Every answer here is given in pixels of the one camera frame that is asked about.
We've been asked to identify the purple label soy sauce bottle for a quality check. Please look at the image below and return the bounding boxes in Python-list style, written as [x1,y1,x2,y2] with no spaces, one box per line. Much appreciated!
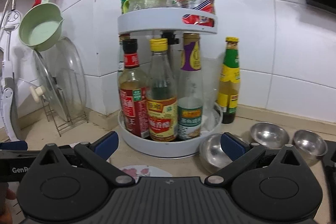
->
[178,33,203,140]

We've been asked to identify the white two-tier rotating rack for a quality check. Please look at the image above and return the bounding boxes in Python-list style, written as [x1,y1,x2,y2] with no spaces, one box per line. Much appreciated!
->
[117,7,223,159]

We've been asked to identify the yellow cap vinegar bottle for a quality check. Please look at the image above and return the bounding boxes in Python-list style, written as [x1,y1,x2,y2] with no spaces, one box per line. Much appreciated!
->
[146,38,178,142]

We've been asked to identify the black gas stove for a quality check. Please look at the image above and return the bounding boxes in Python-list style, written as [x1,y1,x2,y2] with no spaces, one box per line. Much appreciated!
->
[322,140,336,223]

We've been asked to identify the red label sauce bottle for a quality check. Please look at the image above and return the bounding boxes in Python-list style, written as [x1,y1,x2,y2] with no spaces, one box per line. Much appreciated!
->
[118,39,149,138]

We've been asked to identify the large steel bowl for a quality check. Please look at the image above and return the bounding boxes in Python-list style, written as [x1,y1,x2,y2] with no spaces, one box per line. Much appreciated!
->
[199,132,250,175]

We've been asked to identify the glass pot lid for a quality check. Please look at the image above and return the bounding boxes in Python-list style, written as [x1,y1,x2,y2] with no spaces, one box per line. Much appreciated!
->
[30,37,87,122]

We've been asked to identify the floral white plate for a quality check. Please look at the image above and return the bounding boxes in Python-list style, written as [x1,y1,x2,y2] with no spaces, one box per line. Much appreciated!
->
[121,165,173,182]

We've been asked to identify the wire lid rack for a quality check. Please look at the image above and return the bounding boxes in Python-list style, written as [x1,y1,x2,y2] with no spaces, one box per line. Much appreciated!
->
[39,74,89,138]

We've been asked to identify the white handled utensil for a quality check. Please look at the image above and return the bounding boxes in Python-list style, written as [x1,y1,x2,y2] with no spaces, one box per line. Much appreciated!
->
[1,10,21,141]

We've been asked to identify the green yellow oyster sauce bottle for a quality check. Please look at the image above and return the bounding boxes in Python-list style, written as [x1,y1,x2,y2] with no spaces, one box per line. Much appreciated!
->
[217,37,240,124]

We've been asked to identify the clear plastic bag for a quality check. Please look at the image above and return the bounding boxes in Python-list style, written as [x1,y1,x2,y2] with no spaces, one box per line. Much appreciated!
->
[201,57,223,135]

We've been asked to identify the medium steel bowl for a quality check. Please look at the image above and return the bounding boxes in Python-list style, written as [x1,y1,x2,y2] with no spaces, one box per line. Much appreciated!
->
[250,122,290,149]

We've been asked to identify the green plastic ladle pot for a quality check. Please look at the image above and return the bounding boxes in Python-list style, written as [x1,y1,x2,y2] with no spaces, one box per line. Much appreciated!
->
[18,0,64,52]

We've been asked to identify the small steel bowl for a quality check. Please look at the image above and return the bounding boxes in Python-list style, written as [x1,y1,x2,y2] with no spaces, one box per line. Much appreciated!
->
[292,130,328,166]

